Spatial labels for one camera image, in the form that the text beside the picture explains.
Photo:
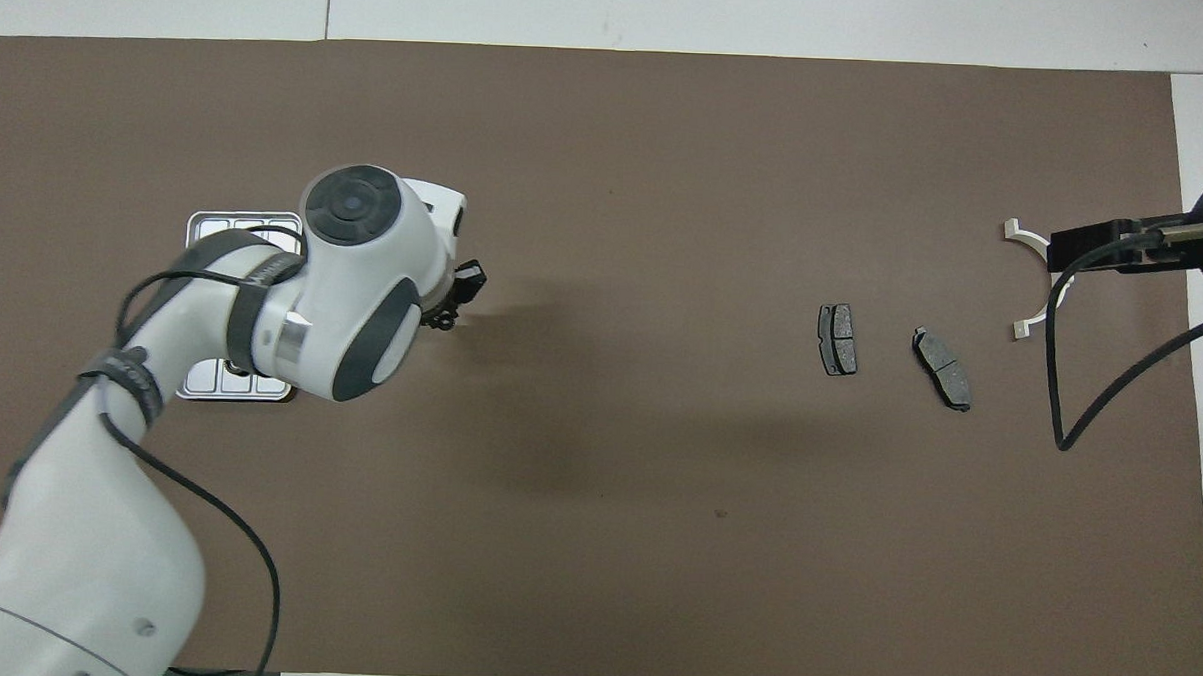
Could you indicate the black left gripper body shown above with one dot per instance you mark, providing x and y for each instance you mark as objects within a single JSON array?
[{"x": 470, "y": 281}]

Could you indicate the small black bearing gear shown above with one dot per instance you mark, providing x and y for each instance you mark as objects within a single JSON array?
[{"x": 445, "y": 325}]

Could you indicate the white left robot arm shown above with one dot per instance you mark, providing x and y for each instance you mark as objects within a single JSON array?
[{"x": 353, "y": 279}]

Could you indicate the silver metal tray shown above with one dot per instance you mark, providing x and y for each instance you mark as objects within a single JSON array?
[{"x": 210, "y": 226}]

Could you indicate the brown table mat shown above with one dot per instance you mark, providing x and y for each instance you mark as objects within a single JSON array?
[{"x": 668, "y": 160}]

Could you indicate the dark grey brake pad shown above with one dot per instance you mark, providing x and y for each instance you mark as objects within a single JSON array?
[
  {"x": 839, "y": 338},
  {"x": 942, "y": 368}
]

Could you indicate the white curved plastic bracket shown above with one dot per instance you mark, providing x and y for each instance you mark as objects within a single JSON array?
[{"x": 1027, "y": 236}]

